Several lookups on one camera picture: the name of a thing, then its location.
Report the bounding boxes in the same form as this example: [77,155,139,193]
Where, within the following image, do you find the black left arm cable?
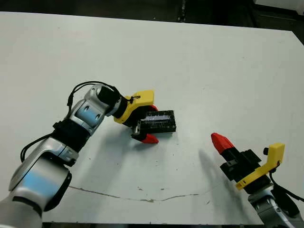
[20,81,118,162]

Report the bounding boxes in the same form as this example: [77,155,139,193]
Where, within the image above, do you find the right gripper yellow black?
[210,133,285,194]

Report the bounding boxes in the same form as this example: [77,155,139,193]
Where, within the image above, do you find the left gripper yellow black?
[113,89,160,145]

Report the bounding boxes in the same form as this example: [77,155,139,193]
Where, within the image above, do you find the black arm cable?
[20,81,118,162]
[267,165,304,203]

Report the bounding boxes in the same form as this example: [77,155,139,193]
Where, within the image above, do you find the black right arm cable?
[267,165,304,203]

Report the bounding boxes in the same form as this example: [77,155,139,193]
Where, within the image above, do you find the black box lid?
[138,109,178,134]

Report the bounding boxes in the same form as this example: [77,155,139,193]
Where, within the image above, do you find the white furniture piece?
[252,0,304,10]

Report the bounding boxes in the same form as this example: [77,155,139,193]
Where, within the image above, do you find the black metal floor strut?
[179,0,189,24]

